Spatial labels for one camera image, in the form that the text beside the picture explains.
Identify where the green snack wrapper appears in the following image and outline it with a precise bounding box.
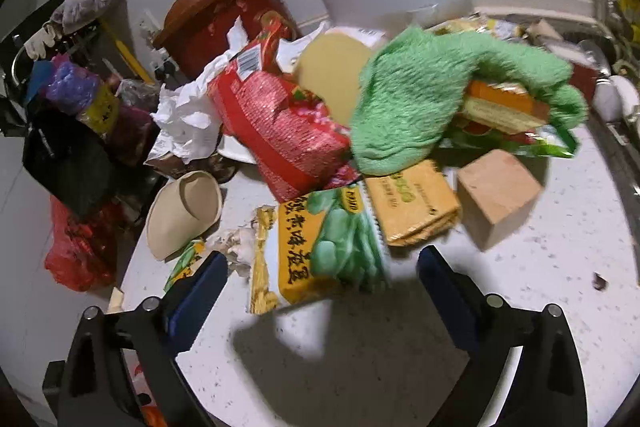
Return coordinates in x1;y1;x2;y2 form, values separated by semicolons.
439;121;579;158

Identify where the beige paper cup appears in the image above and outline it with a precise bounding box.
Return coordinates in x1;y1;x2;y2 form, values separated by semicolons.
145;170;222;261

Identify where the green terry cloth towel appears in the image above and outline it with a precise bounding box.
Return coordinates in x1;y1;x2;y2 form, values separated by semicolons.
350;26;588;176

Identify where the red plastic bag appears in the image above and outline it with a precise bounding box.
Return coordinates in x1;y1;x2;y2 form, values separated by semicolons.
44;196;124;293

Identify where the grey plastic bag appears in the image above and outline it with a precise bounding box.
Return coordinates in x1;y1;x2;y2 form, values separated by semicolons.
51;0;115;35

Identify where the black plastic bag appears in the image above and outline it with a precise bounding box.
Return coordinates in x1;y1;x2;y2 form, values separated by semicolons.
22;95;115;218

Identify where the yellow gas pipe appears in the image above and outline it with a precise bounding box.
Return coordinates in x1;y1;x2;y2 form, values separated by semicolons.
99;17;154;84

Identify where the purple plastic bag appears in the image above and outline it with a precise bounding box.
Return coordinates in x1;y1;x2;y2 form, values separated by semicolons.
44;61;101;115

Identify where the red snack bag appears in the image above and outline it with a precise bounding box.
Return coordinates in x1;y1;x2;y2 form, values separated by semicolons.
207;18;360;202

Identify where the yellow green pea snack bag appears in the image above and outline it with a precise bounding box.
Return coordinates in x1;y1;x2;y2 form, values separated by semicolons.
247;181;390;315

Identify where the brown cardboard box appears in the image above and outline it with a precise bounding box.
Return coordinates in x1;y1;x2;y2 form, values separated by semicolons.
457;150;542;251

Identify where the red brown slow cooker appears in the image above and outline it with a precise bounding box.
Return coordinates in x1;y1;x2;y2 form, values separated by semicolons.
153;0;299;80

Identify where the crumpled white paper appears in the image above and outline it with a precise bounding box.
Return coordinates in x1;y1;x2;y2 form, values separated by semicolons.
146;16;248;164

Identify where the grey tissue wad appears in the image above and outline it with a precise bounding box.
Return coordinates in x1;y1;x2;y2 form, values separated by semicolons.
205;227;256;279

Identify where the yellow cracker packet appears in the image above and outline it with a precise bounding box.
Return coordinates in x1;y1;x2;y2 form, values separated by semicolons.
364;159;461;247

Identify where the orange yellow snack packet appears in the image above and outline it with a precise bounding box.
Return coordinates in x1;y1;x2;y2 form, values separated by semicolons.
459;80;550;134

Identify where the round yellow sponge lid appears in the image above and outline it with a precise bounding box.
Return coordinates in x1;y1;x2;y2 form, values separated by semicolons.
293;32;373;127

